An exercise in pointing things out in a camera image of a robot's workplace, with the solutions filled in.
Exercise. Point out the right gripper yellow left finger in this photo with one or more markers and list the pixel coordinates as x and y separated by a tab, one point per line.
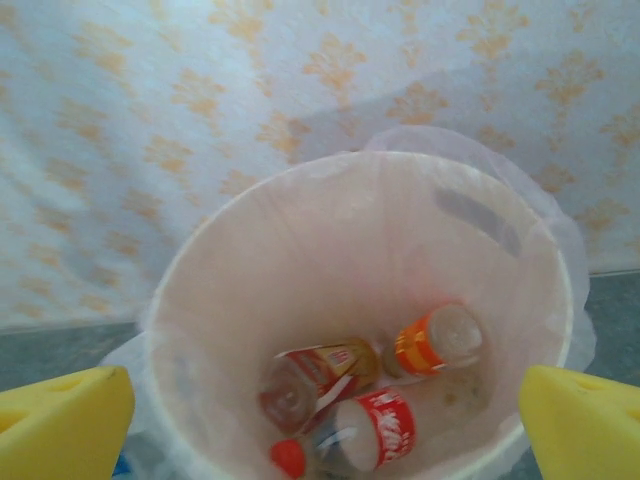
60	430

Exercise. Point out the orange label bottle brown cap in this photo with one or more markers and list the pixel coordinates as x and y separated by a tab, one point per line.
417	350

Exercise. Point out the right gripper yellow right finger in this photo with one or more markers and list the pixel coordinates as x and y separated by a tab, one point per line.
585	430

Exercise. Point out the red gold label bottle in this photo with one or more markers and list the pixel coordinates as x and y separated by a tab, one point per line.
330	360

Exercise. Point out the cola bottle red label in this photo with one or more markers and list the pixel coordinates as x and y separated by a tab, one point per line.
385	425

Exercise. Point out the beige plastic bin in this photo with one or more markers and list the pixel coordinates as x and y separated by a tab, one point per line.
562	360

